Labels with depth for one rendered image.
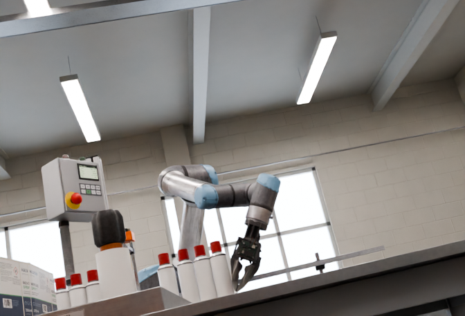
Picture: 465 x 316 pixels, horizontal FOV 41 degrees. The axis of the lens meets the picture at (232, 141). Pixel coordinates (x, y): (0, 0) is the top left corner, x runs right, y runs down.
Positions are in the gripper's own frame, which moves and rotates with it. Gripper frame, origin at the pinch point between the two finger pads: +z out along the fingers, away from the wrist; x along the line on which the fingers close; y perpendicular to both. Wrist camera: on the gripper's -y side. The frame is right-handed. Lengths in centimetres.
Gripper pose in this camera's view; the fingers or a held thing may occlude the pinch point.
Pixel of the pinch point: (237, 287)
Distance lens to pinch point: 192.3
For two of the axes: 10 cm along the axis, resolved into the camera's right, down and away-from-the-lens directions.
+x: 9.5, 2.6, -1.8
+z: -3.0, 9.1, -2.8
